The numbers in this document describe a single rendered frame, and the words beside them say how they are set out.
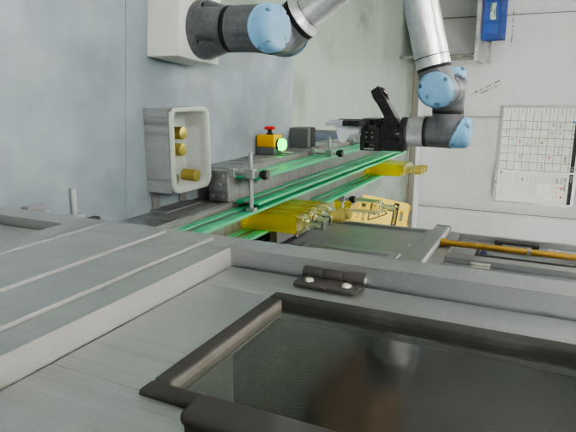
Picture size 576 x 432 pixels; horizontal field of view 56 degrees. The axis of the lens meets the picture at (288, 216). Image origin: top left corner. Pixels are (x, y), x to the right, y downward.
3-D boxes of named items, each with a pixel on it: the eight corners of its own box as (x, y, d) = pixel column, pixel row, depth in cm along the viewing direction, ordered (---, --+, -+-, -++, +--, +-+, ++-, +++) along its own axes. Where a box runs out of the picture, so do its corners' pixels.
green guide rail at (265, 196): (236, 203, 162) (259, 205, 159) (236, 200, 162) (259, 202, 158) (393, 148, 316) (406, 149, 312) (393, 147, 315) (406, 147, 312)
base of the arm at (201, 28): (189, -10, 138) (222, -13, 133) (221, 12, 151) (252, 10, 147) (182, 49, 138) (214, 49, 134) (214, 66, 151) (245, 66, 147)
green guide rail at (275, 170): (235, 178, 160) (259, 180, 157) (235, 175, 160) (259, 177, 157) (393, 135, 314) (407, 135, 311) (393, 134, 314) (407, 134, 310)
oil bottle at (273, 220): (241, 228, 167) (304, 236, 158) (240, 210, 166) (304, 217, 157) (249, 224, 172) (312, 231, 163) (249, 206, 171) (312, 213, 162)
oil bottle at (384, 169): (363, 174, 273) (420, 177, 261) (363, 163, 271) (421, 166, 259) (367, 172, 278) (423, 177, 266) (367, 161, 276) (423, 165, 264)
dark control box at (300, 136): (288, 147, 222) (308, 147, 218) (288, 127, 220) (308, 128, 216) (297, 145, 229) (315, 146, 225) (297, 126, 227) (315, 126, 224)
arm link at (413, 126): (422, 117, 133) (429, 116, 140) (403, 117, 135) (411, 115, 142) (420, 147, 134) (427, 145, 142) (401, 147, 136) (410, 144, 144)
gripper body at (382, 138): (357, 150, 142) (402, 153, 137) (357, 117, 140) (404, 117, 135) (365, 147, 148) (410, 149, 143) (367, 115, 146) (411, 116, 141)
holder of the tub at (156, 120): (148, 211, 147) (171, 214, 144) (142, 108, 141) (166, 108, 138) (186, 200, 163) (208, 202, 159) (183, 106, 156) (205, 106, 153)
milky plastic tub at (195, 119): (148, 192, 146) (175, 195, 142) (143, 107, 141) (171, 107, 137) (187, 183, 161) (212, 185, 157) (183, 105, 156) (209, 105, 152)
